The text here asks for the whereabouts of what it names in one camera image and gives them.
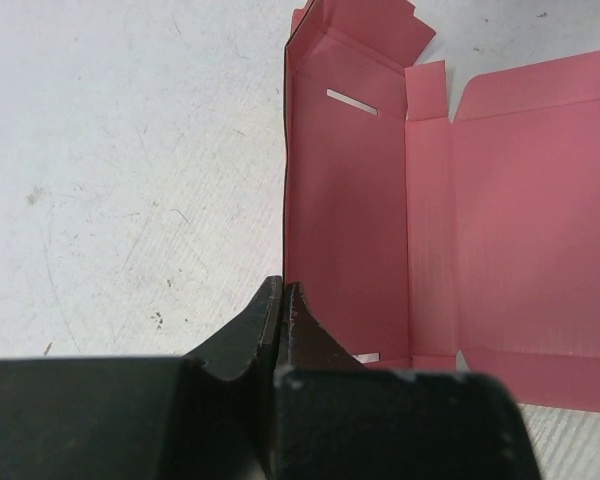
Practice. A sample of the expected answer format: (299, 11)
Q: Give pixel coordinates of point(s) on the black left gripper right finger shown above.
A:
(338, 419)

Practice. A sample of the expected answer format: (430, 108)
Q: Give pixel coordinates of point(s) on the pink paper box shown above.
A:
(420, 234)

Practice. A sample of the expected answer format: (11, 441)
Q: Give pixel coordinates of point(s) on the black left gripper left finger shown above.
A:
(202, 415)

